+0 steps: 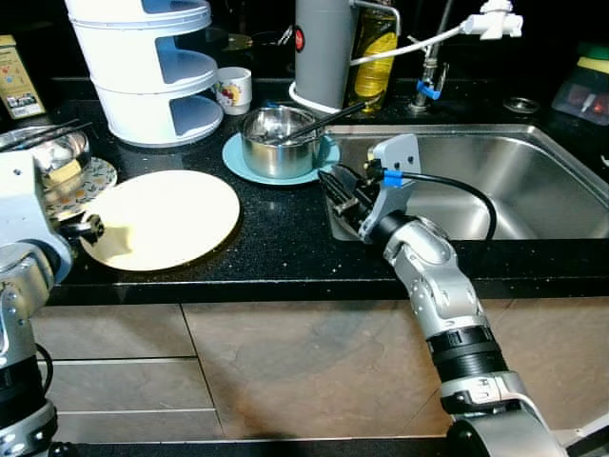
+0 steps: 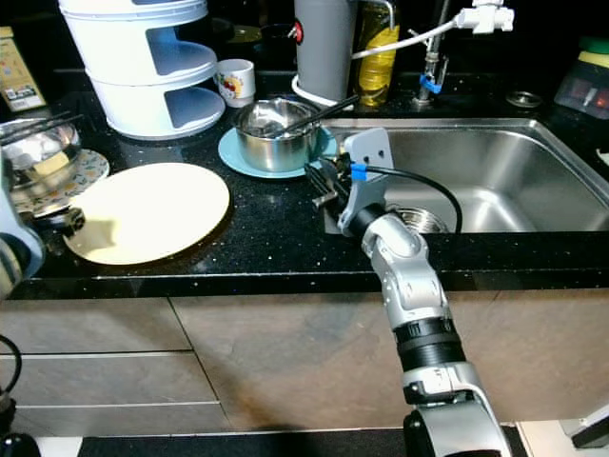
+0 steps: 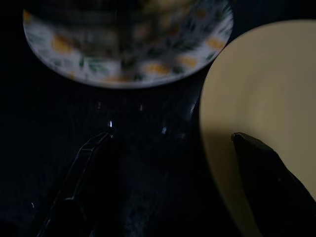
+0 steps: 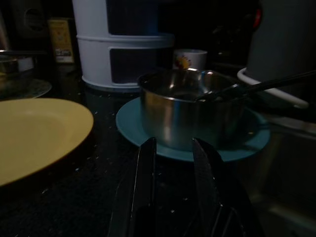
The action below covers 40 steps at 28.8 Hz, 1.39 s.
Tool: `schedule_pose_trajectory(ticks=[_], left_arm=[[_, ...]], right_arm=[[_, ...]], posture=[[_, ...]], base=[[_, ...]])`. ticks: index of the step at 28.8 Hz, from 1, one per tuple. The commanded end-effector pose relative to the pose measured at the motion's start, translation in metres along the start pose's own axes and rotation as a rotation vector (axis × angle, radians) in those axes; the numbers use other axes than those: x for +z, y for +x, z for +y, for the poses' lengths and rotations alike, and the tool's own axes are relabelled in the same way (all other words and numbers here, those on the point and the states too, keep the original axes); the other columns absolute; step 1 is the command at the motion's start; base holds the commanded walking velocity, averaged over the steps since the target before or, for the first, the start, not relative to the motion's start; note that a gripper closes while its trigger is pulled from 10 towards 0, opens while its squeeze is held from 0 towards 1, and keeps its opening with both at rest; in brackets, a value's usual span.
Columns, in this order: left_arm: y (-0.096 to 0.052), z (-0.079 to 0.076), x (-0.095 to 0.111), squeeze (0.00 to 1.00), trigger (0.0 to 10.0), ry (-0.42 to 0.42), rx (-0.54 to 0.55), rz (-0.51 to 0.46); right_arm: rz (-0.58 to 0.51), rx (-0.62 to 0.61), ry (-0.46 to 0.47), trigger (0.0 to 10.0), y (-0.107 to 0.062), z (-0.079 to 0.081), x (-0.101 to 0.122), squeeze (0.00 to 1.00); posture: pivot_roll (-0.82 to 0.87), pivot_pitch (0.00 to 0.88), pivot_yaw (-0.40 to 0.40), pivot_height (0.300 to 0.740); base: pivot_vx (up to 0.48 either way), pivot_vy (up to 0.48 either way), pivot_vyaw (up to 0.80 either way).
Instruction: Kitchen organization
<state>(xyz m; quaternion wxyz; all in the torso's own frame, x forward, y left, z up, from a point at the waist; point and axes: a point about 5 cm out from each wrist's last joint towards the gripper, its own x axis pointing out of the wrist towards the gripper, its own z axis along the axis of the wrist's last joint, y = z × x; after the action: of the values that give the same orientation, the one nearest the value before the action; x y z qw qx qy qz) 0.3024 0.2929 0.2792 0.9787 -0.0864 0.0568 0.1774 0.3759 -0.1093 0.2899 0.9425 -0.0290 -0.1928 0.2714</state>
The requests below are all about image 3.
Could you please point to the daisy print plate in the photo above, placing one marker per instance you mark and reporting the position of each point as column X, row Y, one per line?
column 98, row 69

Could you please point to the yellow plate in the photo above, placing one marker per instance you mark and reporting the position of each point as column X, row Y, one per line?
column 259, row 86

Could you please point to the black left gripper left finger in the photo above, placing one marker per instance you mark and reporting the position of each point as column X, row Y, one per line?
column 74, row 177

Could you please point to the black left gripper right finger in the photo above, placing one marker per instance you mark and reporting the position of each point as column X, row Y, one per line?
column 271, row 197

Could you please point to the large steel bowl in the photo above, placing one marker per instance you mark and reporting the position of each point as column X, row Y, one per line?
column 86, row 14

